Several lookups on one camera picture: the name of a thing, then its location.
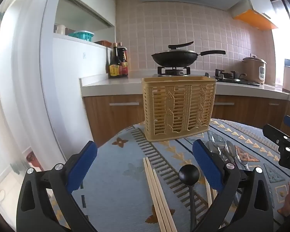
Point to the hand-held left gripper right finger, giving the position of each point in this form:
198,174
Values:
207,164

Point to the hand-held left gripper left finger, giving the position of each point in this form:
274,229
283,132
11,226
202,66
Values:
82,166

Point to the black ladle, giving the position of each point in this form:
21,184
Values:
189,174

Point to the yellow plastic utensil basket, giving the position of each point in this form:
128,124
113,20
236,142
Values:
178,106

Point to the metal spoon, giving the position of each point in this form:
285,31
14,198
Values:
242,160
218,139
230,148
212,148

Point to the blue patterned tablecloth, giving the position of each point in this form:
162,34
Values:
125,178

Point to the pale electric kettle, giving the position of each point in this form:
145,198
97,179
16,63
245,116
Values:
289,79

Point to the red object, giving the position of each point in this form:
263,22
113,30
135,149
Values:
32,158

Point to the wooden base cabinet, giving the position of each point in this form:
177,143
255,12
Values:
111,120

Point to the beige rice cooker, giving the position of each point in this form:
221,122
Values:
253,70

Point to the black gas hob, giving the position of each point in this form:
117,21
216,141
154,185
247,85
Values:
232,77

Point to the white kitchen countertop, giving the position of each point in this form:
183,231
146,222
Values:
106,84

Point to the dark sauce bottle yellow label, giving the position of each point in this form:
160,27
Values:
114,62

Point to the black wok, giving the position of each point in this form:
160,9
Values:
174,60

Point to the dark sauce bottle red label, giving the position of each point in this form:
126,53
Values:
124,64

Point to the brown tray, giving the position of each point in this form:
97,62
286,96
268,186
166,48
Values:
104,43

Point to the teal plastic basket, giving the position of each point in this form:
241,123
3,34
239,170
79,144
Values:
83,35

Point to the white jug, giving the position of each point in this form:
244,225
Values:
60,29

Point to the wall cabinet with orange underside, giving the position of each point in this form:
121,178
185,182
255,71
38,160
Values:
253,19

